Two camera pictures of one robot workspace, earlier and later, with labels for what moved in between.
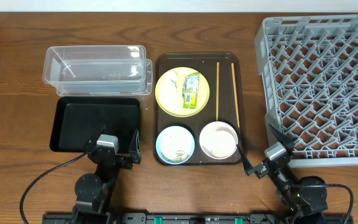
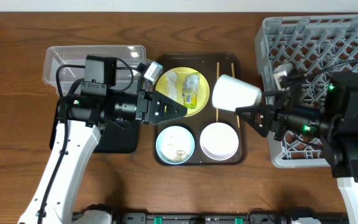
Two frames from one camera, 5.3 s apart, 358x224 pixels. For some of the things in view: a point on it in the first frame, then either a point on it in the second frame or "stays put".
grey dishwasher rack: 319,75 stays put
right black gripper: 262,171 -> 284,106
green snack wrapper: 190,88 stays put
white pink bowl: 218,140 stays put
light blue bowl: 175,145 stays put
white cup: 219,140 -> 229,94
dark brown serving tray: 198,118 stays put
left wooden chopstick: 217,75 stays put
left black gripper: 117,159 -> 142,107
